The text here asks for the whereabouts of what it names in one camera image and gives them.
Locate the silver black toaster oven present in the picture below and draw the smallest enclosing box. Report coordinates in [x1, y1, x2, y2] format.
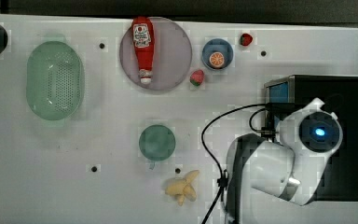
[265, 75, 358, 202]

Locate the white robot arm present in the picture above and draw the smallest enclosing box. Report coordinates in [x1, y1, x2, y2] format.
[224, 98, 343, 224]

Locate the red strawberry toy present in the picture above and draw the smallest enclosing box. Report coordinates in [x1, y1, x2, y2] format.
[190, 70, 204, 86]
[240, 34, 253, 47]

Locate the grey round plate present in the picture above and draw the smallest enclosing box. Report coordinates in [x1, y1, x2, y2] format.
[119, 17, 192, 91]

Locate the orange slice toy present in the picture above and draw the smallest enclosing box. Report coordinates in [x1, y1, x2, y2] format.
[209, 51, 225, 69]

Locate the yellow banana toy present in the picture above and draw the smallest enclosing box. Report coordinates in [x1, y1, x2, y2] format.
[165, 170, 200, 206]

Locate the blue bowl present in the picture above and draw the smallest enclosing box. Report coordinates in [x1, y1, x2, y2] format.
[201, 38, 234, 70]

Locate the red ketchup bottle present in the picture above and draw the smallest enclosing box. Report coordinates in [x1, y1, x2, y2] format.
[131, 17, 155, 85]

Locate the green perforated colander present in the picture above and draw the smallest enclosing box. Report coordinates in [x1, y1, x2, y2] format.
[26, 34, 85, 127]

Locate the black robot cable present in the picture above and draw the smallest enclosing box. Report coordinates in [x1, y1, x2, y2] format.
[200, 102, 281, 224]

